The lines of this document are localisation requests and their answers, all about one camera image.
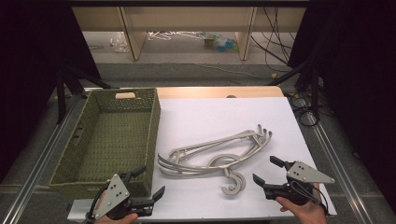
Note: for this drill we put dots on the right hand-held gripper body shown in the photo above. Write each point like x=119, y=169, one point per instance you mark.
x=299, y=179

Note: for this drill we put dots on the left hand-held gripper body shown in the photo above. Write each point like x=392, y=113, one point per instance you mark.
x=113, y=196

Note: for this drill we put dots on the beige plastic clothes hanger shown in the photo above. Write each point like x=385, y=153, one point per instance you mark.
x=234, y=190
x=211, y=143

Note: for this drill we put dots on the green woven basket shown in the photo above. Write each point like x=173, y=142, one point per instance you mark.
x=118, y=140

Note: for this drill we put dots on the white vertical rod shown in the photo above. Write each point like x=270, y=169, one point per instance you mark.
x=223, y=158

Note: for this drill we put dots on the person's left hand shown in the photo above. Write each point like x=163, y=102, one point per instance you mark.
x=120, y=220

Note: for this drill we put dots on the person's right hand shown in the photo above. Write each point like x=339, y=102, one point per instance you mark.
x=303, y=213

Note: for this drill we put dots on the black metal stand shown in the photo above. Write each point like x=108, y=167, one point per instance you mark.
x=63, y=93
x=314, y=90

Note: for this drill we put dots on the black curtain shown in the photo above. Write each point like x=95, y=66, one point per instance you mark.
x=358, y=77
x=34, y=62

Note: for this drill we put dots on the clear plastic bag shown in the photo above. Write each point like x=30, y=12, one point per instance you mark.
x=120, y=43

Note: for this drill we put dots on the colourful plastic toys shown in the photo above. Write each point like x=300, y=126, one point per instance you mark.
x=222, y=43

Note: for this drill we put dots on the beige wooden desk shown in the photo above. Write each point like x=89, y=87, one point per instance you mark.
x=186, y=18

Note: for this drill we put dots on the aluminium rail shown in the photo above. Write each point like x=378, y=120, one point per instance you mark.
x=339, y=161
x=40, y=165

